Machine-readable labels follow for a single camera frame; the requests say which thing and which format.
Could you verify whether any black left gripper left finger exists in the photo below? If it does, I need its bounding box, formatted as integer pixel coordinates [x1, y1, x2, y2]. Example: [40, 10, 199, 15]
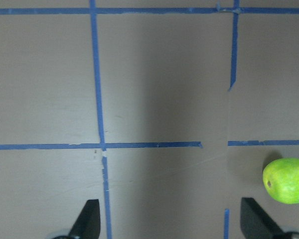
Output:
[68, 199, 100, 238]

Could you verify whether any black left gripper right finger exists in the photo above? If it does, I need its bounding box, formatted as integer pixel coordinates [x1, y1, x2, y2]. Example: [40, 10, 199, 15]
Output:
[240, 197, 285, 239]

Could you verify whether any green apple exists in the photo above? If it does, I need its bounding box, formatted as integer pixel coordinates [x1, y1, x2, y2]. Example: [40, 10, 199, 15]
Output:
[263, 158, 299, 204]

